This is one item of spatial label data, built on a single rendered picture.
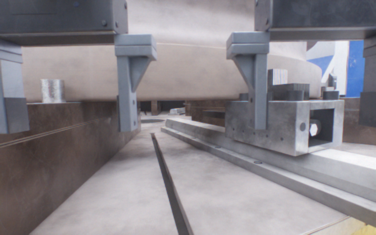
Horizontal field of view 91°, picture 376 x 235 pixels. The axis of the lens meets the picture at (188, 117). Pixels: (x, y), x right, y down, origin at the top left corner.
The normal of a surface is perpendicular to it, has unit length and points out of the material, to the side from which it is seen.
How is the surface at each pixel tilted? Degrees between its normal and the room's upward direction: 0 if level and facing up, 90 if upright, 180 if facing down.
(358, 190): 90
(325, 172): 71
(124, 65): 90
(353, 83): 90
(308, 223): 0
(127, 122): 90
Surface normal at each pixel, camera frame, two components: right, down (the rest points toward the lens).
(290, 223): -0.02, -0.99
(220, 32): 0.38, -0.05
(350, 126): -0.66, 0.08
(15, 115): 1.00, -0.02
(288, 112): -0.90, 0.06
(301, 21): 0.00, 0.10
